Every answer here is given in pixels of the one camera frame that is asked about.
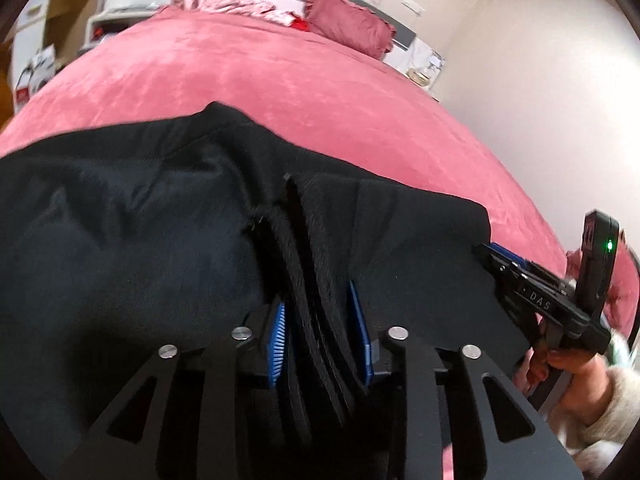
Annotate black pants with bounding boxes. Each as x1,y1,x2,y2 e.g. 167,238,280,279
0,100,544,480

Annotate right hand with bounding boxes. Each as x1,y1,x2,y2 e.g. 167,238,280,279
519,339,614,429

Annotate pink bed blanket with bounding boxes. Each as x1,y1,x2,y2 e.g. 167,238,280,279
1,8,566,274

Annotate white right nightstand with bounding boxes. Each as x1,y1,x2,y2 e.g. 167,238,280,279
383,37,446,92

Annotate red garment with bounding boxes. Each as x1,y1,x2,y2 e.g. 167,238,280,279
290,15,310,32

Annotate red ruffled pillow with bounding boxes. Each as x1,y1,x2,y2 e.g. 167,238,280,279
304,0,396,61

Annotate pink floral cloth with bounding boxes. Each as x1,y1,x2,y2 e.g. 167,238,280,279
171,0,300,27

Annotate white appliance box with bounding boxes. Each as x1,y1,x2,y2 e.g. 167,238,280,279
13,44,56,113

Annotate wooden desk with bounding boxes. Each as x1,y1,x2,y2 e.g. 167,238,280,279
1,0,99,124

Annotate white drawer cabinet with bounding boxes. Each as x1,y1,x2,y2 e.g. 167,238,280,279
11,0,49,86

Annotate white wall socket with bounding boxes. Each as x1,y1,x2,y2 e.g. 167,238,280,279
401,0,424,16

